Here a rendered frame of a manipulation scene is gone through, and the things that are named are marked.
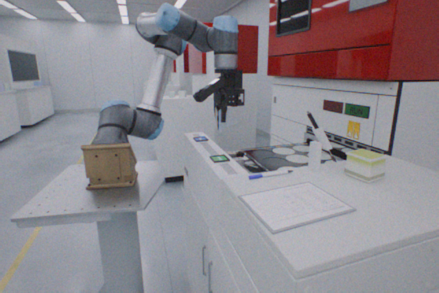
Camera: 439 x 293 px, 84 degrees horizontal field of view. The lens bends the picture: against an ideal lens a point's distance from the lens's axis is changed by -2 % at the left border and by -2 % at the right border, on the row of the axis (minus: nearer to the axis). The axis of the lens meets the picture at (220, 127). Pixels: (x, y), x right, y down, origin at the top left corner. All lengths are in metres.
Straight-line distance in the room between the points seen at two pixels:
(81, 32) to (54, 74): 1.49
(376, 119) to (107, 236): 1.12
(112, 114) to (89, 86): 7.77
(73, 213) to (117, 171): 0.20
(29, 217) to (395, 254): 0.95
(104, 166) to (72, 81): 7.95
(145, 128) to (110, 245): 0.49
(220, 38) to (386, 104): 0.63
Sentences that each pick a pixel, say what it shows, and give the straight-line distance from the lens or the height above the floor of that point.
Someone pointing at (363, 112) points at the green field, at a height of 1.10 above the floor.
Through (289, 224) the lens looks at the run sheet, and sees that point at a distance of 0.52.
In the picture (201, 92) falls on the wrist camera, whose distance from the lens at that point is 0.75.
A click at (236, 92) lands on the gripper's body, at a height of 1.19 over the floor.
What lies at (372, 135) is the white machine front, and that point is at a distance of 1.09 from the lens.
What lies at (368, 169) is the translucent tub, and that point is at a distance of 0.75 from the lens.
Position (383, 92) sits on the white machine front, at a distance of 1.05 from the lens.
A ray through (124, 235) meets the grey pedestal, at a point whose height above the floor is 0.61.
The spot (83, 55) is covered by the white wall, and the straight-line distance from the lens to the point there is 8.85.
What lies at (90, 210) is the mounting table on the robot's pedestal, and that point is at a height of 0.82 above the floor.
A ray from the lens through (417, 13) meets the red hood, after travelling 1.07.
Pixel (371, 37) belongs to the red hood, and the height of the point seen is 1.37.
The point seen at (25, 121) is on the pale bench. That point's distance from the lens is 7.02.
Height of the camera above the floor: 1.25
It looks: 13 degrees down
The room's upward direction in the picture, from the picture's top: straight up
